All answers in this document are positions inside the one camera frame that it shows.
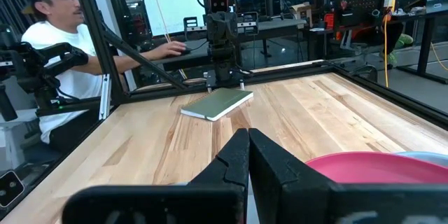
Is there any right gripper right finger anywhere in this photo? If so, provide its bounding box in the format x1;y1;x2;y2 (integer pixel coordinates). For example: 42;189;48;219
248;127;448;224

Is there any white stool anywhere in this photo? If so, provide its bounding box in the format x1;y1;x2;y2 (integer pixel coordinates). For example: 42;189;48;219
0;107;40;169

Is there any black pegboard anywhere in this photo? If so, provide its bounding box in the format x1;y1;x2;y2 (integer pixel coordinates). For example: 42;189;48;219
330;0;386;29

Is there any brown cardboard box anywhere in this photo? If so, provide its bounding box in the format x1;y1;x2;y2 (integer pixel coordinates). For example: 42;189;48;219
290;2;314;29

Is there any yellow hanging cable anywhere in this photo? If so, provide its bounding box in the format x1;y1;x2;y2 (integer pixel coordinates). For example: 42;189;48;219
414;0;448;73
382;0;397;89

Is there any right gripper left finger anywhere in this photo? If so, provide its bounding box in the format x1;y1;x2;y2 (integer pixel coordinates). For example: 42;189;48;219
62;127;251;224

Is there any pink-red plastic plate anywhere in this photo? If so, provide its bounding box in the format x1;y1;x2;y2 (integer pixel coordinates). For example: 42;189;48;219
304;150;448;185

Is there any silver aluminium bracket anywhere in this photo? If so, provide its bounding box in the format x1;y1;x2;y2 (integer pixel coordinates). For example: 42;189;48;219
98;73;113;121

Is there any black side desk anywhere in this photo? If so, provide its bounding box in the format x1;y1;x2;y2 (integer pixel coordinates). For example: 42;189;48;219
384;0;448;85

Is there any black table-level camera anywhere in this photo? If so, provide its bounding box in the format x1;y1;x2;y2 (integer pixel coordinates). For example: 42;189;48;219
0;169;26;209

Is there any black bracket device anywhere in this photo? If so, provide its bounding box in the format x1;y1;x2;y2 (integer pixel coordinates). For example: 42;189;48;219
237;10;260;37

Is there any person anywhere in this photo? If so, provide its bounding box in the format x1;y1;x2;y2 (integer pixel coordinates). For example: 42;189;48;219
20;0;188;150

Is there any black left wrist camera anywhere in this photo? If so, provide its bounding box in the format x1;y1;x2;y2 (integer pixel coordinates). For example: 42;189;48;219
208;0;231;14

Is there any black office desk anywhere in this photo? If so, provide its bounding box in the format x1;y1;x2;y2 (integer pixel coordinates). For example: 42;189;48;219
153;17;308;72

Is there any green notebook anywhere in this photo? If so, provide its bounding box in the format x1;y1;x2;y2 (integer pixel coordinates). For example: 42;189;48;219
179;87;255;123

